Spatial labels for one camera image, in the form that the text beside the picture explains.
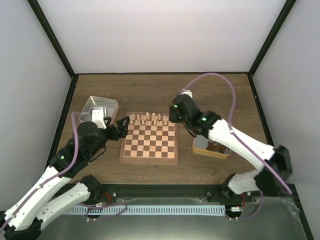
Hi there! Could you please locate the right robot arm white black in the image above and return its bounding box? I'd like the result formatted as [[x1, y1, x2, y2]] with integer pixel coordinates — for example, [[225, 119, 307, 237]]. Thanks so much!
[[169, 94, 293, 202]]

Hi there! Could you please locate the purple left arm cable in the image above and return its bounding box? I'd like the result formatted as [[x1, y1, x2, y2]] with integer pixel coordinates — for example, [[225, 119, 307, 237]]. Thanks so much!
[[0, 110, 128, 232]]

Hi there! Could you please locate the wooden chess board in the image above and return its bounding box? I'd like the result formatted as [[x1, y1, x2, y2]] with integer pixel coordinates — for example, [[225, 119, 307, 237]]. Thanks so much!
[[119, 111, 179, 164]]

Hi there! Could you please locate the dark brown chess pieces pile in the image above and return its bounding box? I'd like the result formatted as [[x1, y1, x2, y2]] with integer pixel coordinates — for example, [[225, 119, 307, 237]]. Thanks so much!
[[206, 141, 227, 154]]

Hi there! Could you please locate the black aluminium frame rail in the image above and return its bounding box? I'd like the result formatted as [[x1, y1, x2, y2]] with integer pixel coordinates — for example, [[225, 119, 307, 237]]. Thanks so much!
[[94, 183, 297, 201]]

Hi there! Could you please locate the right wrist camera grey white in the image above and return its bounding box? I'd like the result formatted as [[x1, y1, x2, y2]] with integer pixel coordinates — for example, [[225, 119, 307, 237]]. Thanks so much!
[[177, 89, 193, 99]]

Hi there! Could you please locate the pink metal tin tray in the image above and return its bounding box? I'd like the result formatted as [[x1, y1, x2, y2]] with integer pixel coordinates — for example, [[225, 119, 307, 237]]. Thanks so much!
[[78, 96, 119, 128]]

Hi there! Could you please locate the yellow metal tin tray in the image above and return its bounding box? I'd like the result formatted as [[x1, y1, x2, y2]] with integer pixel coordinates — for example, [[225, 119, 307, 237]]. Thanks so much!
[[192, 135, 232, 160]]

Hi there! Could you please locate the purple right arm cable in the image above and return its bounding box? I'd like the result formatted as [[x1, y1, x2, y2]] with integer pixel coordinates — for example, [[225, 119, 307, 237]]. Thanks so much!
[[181, 72, 293, 222]]

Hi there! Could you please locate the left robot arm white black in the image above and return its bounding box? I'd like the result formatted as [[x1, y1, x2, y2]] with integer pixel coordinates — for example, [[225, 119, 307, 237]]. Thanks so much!
[[0, 116, 130, 240]]

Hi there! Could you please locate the light blue slotted cable duct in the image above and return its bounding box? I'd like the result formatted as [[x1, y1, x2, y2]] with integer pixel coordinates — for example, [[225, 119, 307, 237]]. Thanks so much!
[[64, 205, 226, 217]]

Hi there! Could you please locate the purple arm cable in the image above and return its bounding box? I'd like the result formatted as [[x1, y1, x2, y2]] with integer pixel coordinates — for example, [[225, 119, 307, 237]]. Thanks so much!
[[181, 72, 293, 222], [0, 110, 128, 232]]

